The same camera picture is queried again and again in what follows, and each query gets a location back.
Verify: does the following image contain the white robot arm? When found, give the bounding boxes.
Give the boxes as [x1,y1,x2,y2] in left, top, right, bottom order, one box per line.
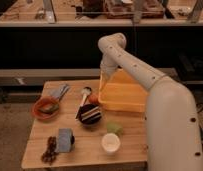
[98,33,203,171]

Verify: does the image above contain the yellow plastic tray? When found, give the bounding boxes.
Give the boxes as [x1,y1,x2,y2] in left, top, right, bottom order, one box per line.
[98,69,148,112]

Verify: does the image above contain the orange fruit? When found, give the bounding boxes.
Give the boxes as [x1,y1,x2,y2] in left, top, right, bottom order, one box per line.
[88,93,99,104]

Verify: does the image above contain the black bowl with cake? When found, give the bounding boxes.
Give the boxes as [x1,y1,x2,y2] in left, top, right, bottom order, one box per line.
[78,104,102,125]

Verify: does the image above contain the green small object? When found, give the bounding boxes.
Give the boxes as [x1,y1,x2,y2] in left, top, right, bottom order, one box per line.
[107,122,123,135]

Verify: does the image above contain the grey cloth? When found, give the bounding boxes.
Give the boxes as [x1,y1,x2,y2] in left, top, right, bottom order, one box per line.
[49,84,70,100]

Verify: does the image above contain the wooden small table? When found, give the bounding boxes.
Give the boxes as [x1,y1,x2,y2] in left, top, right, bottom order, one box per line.
[22,80,147,171]

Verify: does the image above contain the green vegetable in bowl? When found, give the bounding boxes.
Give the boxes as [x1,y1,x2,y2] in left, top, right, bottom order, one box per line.
[39,104,59,114]

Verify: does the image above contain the white cup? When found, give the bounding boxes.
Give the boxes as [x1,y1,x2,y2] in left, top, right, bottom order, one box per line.
[101,133,121,154]

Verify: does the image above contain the orange bowl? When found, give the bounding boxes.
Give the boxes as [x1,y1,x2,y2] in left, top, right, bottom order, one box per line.
[31,97,59,120]

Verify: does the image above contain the blue grey sponge block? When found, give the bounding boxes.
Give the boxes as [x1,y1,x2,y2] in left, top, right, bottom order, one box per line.
[57,128,72,153]

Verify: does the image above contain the brown basket on shelf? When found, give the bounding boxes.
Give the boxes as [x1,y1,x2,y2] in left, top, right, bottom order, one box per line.
[104,0,165,19]

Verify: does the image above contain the long metal bench rail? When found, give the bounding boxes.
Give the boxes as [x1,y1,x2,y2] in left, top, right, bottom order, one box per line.
[0,68,179,87]

